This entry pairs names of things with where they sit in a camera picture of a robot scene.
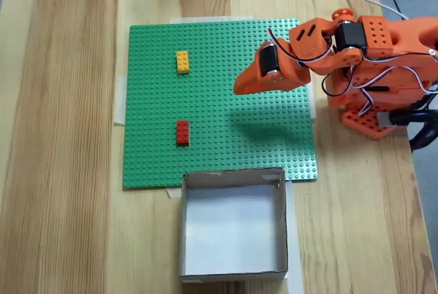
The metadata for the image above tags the open cardboard box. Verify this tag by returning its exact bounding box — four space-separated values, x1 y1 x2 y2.
178 167 289 283

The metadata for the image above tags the black table clamp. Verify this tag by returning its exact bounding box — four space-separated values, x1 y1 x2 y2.
377 108 438 153

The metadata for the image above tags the yellow lego block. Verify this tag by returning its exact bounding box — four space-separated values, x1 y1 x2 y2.
175 50 192 75

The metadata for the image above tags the green lego baseplate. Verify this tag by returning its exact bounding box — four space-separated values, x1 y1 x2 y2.
122 17 319 191

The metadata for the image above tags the red lego block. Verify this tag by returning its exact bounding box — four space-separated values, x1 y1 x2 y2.
175 120 191 147

